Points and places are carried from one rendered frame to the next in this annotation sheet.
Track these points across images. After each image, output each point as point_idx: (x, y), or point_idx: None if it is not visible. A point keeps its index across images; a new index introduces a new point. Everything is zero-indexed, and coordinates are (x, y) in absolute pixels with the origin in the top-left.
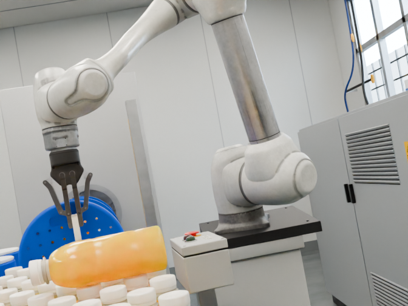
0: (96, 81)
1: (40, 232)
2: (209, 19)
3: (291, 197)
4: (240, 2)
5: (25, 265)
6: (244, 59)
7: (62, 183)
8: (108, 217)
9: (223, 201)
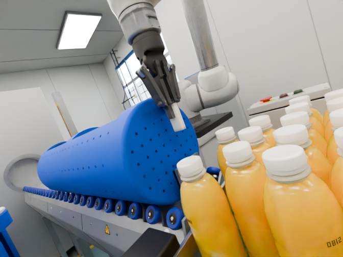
0: None
1: (139, 131)
2: None
3: (234, 95)
4: None
5: (134, 172)
6: (205, 14)
7: (158, 70)
8: (180, 110)
9: (186, 111)
